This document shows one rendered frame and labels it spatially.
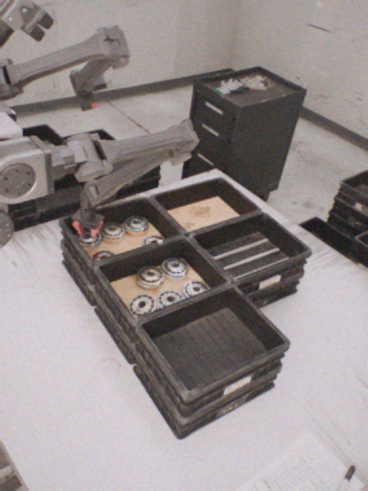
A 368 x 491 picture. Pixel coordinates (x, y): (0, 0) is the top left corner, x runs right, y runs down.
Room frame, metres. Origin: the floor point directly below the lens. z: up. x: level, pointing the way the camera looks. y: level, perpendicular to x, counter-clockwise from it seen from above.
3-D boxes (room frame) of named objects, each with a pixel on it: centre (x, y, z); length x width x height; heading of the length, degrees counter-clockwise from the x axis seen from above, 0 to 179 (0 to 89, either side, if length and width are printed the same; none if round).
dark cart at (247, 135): (3.26, -0.30, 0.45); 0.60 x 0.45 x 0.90; 134
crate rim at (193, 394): (1.06, -0.14, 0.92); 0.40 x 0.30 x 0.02; 128
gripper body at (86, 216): (1.51, 0.36, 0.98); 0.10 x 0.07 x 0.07; 79
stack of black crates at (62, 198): (2.37, 0.72, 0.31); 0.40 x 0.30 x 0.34; 134
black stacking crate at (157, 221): (1.53, 0.23, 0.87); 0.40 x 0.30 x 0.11; 128
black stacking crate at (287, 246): (1.54, -0.27, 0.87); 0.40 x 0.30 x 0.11; 128
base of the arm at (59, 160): (1.07, 0.34, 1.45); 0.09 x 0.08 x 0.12; 44
